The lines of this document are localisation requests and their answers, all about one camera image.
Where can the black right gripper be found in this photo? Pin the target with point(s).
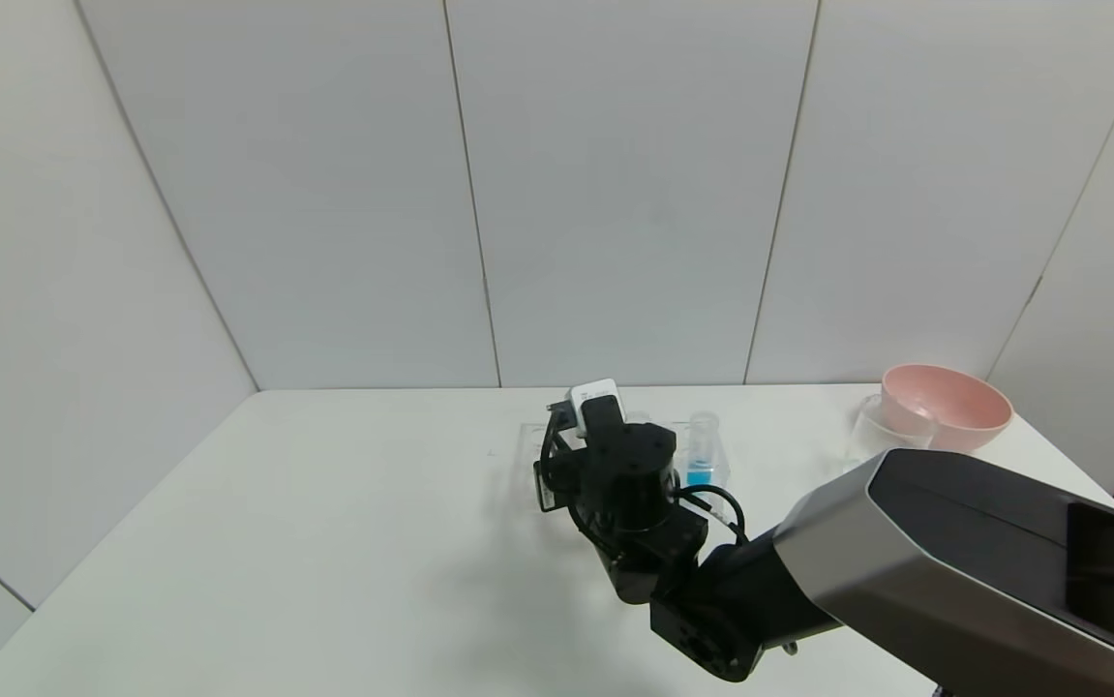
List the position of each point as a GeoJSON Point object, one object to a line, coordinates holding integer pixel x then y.
{"type": "Point", "coordinates": [546, 486]}

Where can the blue pigment test tube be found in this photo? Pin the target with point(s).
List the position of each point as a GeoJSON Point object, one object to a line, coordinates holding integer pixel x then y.
{"type": "Point", "coordinates": [700, 474]}

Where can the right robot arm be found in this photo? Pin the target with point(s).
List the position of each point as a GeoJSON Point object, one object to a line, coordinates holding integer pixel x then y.
{"type": "Point", "coordinates": [953, 561]}

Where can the clear plastic test tube rack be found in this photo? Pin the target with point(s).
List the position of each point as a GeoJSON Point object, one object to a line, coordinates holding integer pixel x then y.
{"type": "Point", "coordinates": [529, 455]}

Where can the clear glass beaker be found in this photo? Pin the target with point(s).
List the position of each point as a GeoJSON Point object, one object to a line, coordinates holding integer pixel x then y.
{"type": "Point", "coordinates": [881, 431]}

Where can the pink bowl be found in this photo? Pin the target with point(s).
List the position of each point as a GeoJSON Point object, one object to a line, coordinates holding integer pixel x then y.
{"type": "Point", "coordinates": [963, 407]}

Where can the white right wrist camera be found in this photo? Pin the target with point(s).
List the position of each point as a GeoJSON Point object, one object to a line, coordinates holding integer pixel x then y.
{"type": "Point", "coordinates": [590, 392]}

